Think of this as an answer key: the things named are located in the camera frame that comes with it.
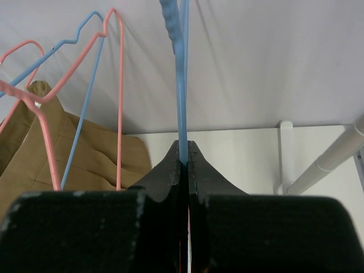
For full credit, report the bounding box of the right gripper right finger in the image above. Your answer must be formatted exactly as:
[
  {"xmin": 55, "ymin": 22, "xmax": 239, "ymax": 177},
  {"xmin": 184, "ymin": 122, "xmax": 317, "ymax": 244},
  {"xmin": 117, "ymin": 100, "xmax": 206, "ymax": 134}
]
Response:
[{"xmin": 188, "ymin": 141, "xmax": 363, "ymax": 272}]

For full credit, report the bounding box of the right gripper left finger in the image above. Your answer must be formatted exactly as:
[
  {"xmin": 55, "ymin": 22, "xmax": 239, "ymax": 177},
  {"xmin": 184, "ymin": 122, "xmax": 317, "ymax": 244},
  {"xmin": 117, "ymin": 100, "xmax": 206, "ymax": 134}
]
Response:
[{"xmin": 1, "ymin": 142, "xmax": 181, "ymax": 272}]

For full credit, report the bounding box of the blue wire hanger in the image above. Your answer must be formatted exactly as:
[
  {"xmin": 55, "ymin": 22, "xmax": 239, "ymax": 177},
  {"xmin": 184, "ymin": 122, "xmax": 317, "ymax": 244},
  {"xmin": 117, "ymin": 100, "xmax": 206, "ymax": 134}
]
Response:
[
  {"xmin": 0, "ymin": 10, "xmax": 105, "ymax": 190},
  {"xmin": 160, "ymin": 1, "xmax": 189, "ymax": 166}
]

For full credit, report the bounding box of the brown skirt on hanger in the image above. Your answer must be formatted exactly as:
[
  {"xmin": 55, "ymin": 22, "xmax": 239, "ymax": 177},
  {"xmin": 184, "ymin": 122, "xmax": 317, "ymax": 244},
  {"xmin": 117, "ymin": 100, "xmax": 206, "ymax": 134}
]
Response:
[{"xmin": 1, "ymin": 97, "xmax": 151, "ymax": 209}]

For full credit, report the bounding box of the pink hanger holding brown skirt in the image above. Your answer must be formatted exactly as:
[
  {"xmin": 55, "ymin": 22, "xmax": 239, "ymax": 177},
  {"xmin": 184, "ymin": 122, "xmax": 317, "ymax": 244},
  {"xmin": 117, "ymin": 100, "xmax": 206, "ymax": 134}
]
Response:
[{"xmin": 0, "ymin": 39, "xmax": 62, "ymax": 191}]

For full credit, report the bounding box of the white metal clothes rack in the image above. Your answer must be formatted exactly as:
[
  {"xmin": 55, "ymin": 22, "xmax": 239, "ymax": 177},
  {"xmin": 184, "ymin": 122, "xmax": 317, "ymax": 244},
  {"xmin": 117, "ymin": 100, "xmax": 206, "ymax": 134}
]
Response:
[{"xmin": 274, "ymin": 117, "xmax": 363, "ymax": 195}]

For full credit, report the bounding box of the pink wire hanger middle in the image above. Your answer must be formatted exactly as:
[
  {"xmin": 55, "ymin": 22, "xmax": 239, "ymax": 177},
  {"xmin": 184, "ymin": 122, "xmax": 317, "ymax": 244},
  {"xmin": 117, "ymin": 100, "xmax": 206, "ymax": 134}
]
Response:
[{"xmin": 1, "ymin": 8, "xmax": 123, "ymax": 191}]

